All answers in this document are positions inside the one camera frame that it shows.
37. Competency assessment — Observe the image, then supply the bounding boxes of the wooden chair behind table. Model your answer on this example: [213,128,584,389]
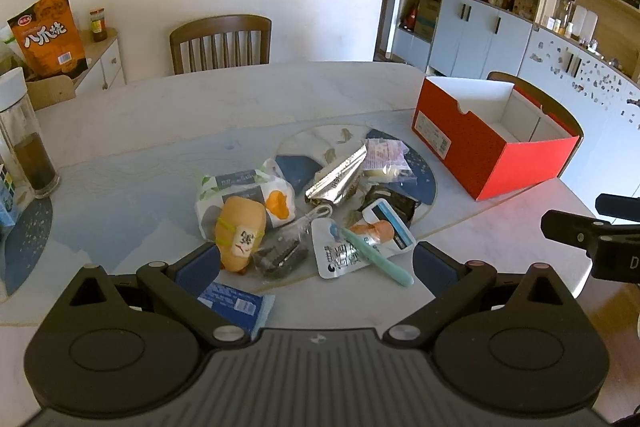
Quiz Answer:
[169,14,272,75]

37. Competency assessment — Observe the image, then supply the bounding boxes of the glass jar with white lid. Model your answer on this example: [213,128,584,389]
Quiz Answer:
[1,67,60,199]

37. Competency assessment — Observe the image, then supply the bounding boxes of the black snack packet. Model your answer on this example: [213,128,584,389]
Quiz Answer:
[358,184,420,227]

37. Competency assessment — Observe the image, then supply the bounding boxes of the tan bread-shaped toy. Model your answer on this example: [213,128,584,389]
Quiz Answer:
[215,196,266,273]

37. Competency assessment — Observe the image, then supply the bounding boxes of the pink printed snack packet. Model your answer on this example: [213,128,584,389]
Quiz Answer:
[362,139,416,183]

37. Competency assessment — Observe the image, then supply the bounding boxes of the orange snack bag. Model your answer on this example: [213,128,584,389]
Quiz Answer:
[8,0,88,78]

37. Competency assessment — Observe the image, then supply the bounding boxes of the silver foil snack bag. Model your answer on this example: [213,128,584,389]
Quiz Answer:
[305,144,367,206]

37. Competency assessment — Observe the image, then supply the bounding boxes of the white and wood wall cabinet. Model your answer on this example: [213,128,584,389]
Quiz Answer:
[378,0,639,205]

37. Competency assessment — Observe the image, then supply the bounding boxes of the blue wet wipes pack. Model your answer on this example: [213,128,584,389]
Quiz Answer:
[198,282,276,338]

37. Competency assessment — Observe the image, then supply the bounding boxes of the small white side cabinet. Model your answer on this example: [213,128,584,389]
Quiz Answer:
[73,28,127,96]

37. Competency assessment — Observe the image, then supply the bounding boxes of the brown cardboard box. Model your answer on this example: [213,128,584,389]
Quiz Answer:
[26,75,76,110]

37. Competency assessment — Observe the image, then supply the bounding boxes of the blue rubik cube box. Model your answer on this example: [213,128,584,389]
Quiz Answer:
[0,164,29,229]

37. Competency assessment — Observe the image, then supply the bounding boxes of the red lidded sauce jar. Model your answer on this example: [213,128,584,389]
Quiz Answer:
[90,8,107,42]

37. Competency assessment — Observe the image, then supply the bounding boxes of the wooden chair right of table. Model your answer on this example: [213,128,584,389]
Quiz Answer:
[487,72,584,176]

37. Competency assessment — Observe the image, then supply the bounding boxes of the teal plastic stick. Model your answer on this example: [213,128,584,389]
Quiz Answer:
[340,228,414,287]

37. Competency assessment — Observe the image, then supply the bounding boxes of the white spouted drink pouch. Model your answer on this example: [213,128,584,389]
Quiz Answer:
[310,218,368,280]

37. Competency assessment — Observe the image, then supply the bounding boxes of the white tissue pack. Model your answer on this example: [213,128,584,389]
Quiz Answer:
[195,158,296,242]

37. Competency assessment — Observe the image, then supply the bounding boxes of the white packet with sausage picture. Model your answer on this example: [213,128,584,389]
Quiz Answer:
[349,198,416,257]

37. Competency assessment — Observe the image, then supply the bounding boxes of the red cardboard shoe box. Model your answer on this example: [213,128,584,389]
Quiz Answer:
[412,77,582,200]

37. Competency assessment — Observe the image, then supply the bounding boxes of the clear bag with dark contents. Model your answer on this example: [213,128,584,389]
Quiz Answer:
[252,204,333,280]

